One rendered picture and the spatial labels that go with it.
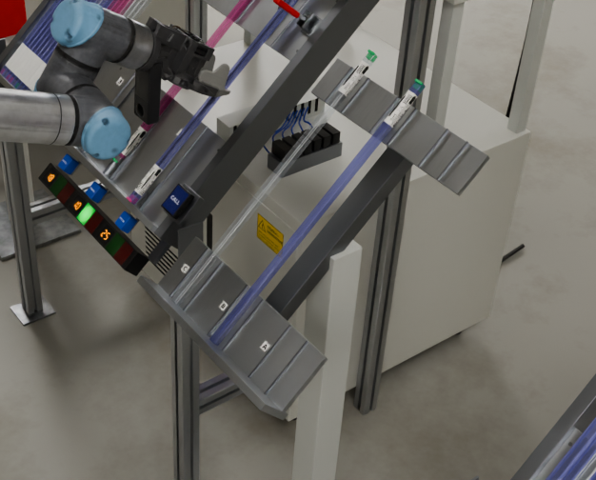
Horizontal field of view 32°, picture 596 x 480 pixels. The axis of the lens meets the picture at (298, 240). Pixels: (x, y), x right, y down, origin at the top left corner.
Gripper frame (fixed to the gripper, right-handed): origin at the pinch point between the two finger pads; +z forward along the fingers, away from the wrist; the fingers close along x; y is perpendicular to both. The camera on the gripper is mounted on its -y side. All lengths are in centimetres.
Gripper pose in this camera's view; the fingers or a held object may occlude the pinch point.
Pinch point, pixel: (219, 91)
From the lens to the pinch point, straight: 187.6
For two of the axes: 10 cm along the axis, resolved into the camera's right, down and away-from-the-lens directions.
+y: 4.8, -8.4, -2.3
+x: -6.0, -5.2, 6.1
